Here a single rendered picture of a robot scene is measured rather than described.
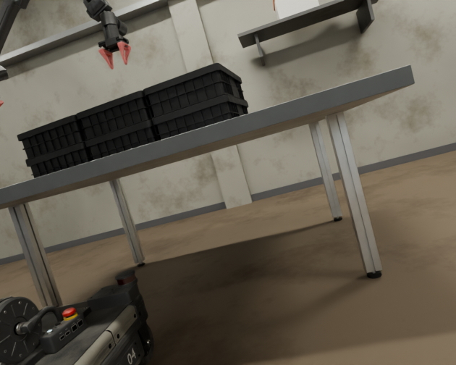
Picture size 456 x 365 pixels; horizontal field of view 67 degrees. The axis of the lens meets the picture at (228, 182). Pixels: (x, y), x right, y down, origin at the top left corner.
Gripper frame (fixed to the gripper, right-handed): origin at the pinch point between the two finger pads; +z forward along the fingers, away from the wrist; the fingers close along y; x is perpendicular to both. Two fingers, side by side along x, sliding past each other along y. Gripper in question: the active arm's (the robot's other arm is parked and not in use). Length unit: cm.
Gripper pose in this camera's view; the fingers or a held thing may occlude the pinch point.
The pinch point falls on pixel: (118, 64)
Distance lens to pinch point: 147.7
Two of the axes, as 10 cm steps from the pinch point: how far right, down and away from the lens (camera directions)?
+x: -2.6, 0.9, -9.6
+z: 2.1, 9.8, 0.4
